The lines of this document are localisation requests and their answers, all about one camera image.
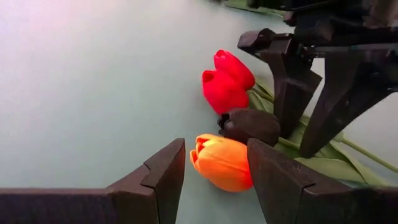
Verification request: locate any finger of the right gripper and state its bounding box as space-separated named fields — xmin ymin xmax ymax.
xmin=259 ymin=49 xmax=323 ymax=140
xmin=299 ymin=49 xmax=398 ymax=159

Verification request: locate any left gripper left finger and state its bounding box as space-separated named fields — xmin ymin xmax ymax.
xmin=0 ymin=138 xmax=187 ymax=224

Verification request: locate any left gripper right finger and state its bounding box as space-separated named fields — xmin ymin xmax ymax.
xmin=247 ymin=138 xmax=398 ymax=224

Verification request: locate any black artificial tulip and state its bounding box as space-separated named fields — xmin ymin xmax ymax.
xmin=217 ymin=108 xmax=345 ymax=159

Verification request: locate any orange artificial tulip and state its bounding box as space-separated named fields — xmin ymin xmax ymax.
xmin=189 ymin=133 xmax=388 ymax=193

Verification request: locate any red artificial tulip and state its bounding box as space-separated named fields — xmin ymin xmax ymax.
xmin=201 ymin=70 xmax=274 ymax=116
xmin=213 ymin=49 xmax=398 ymax=174

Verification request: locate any green table mat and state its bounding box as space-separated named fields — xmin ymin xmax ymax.
xmin=0 ymin=0 xmax=398 ymax=224

